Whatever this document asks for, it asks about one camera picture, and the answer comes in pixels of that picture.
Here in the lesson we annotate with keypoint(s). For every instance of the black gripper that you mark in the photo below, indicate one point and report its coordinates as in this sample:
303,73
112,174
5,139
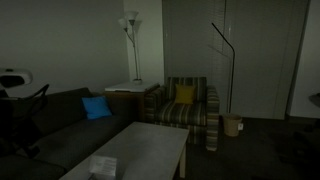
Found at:
15,126

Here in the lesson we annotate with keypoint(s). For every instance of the dark fabric sofa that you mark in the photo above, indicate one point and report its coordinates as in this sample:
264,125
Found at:
76,136

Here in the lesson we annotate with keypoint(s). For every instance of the blue cushion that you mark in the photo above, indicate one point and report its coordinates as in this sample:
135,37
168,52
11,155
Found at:
96,107

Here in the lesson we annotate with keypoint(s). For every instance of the printed paper sign card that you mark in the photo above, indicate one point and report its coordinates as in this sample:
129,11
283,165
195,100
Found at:
103,165

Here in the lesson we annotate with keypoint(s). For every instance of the white top side table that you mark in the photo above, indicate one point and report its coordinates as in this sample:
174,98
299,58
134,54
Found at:
131,87

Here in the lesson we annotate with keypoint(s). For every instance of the white floor lamp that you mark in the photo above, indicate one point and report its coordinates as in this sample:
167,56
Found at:
135,53

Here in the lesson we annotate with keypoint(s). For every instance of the striped armchair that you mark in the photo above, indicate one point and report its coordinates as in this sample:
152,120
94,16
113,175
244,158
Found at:
183,115

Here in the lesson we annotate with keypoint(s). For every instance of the yellow cushion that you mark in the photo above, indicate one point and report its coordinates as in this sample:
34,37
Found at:
184,94

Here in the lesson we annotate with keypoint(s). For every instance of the beige wastebasket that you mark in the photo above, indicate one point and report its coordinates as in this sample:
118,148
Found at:
231,125

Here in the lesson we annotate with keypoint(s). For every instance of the black floor lamp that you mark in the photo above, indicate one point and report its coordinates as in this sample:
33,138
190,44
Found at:
232,66

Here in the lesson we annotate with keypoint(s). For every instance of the grey window blinds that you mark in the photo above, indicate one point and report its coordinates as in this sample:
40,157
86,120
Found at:
260,60

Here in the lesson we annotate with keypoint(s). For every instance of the small white wall outlet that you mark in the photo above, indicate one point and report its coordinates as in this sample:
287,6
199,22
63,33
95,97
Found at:
240,126

